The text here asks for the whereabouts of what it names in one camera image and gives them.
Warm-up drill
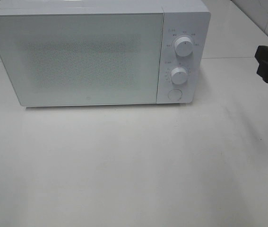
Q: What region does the white microwave knob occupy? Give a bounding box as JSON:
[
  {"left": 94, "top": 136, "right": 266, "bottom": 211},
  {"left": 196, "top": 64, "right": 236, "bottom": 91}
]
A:
[
  {"left": 171, "top": 67, "right": 189, "bottom": 85},
  {"left": 174, "top": 36, "right": 194, "bottom": 57}
]

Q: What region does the round white door button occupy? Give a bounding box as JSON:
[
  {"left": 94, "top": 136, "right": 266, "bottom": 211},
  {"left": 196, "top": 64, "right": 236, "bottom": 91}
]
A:
[{"left": 168, "top": 89, "right": 182, "bottom": 102}]

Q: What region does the white microwave door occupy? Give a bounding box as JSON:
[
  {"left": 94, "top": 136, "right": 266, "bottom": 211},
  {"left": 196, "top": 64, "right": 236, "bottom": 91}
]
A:
[{"left": 0, "top": 13, "right": 163, "bottom": 107}]

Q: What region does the white microwave oven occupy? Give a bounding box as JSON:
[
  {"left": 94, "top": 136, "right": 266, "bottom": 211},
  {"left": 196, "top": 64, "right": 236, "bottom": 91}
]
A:
[{"left": 0, "top": 0, "right": 211, "bottom": 106}]

